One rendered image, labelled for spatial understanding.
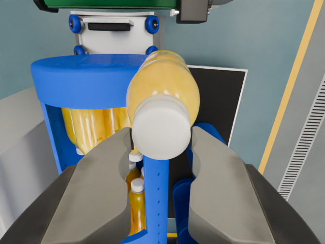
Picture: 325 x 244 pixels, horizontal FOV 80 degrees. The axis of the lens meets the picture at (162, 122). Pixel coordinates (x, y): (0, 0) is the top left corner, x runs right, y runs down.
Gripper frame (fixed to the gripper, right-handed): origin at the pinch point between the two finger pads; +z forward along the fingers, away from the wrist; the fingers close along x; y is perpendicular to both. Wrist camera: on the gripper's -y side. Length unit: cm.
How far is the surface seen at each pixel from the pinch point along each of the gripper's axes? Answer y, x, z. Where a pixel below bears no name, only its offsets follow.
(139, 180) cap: 34.7, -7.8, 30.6
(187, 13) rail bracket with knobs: -7.7, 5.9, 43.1
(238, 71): 28, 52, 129
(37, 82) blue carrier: 2.7, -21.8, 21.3
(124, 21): -6.4, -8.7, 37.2
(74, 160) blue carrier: 29, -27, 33
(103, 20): -6.6, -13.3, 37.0
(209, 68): 25, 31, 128
